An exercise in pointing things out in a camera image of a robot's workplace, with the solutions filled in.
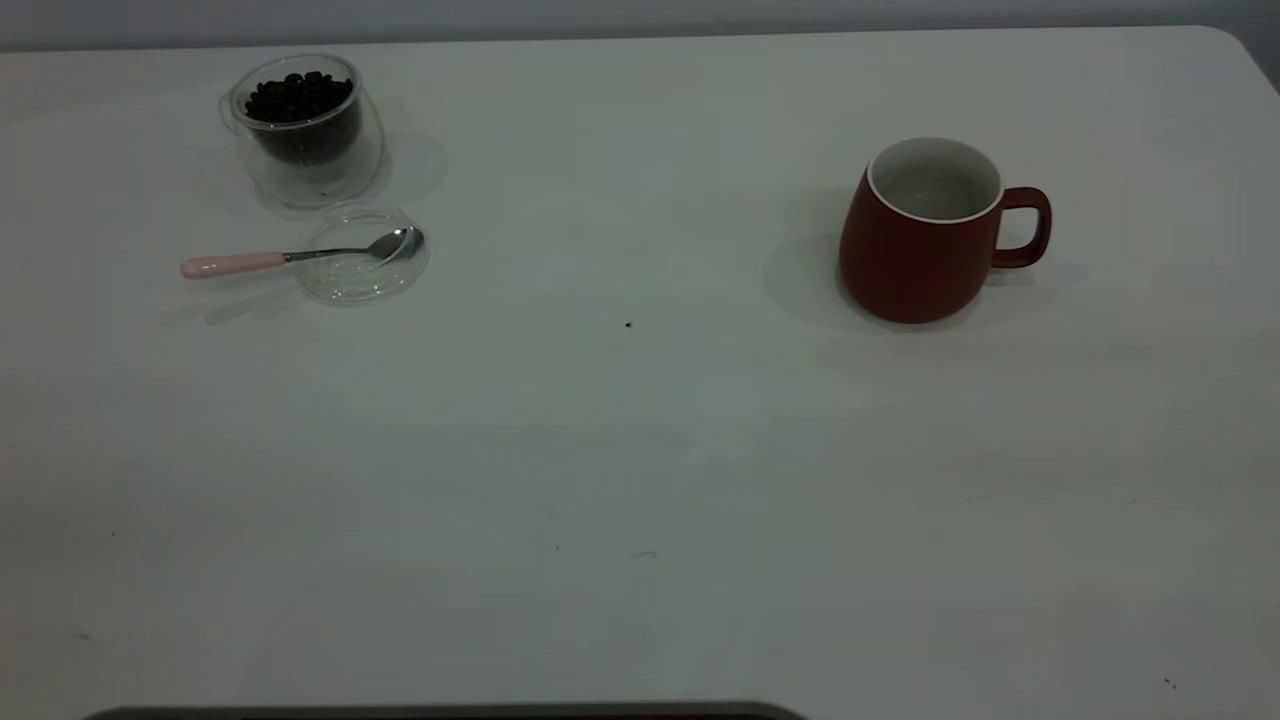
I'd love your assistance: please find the red ceramic mug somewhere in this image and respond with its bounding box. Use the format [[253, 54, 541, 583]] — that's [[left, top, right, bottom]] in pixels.
[[838, 137, 1053, 325]]

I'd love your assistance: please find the pink-handled metal spoon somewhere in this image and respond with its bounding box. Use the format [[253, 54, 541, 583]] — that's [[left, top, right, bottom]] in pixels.
[[180, 227, 424, 280]]

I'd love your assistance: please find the double-walled glass cup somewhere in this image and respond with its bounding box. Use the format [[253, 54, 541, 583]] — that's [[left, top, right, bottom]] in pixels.
[[218, 53, 386, 209]]

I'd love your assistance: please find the coffee beans pile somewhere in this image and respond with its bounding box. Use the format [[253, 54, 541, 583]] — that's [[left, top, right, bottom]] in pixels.
[[243, 71, 361, 166]]

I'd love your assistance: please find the clear glass saucer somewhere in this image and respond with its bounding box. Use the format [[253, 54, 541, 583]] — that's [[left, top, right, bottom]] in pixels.
[[293, 203, 431, 306]]

